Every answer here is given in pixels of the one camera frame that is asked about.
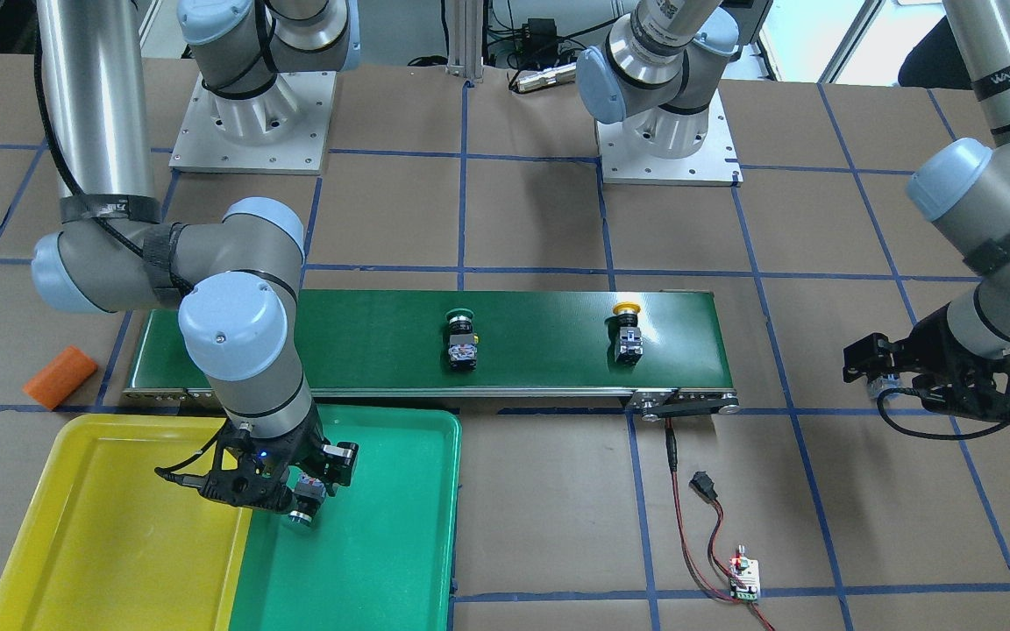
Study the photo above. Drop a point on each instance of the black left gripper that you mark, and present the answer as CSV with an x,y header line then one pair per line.
x,y
933,348

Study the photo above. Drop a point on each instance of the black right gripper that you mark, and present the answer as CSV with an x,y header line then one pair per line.
x,y
307,450

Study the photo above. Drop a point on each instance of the green push button switch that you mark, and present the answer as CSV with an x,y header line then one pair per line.
x,y
461,341

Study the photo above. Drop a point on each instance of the yellow push button switch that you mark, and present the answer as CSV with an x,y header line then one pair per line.
x,y
628,343

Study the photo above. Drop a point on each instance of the orange cylinder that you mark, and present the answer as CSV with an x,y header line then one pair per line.
x,y
60,377

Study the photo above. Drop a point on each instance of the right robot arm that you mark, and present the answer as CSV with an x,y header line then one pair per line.
x,y
244,319

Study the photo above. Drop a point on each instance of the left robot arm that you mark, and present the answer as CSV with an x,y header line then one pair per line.
x,y
664,61

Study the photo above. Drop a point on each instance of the green plastic tray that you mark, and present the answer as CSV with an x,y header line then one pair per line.
x,y
379,555

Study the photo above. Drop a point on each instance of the green conveyor belt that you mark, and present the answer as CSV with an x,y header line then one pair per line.
x,y
646,349

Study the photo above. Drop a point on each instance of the yellow plastic tray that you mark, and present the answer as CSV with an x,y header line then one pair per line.
x,y
106,544

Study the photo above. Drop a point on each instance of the small motor controller board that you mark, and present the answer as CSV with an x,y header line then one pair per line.
x,y
744,577

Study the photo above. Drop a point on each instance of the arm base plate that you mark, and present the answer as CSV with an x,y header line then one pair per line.
x,y
283,131
658,147

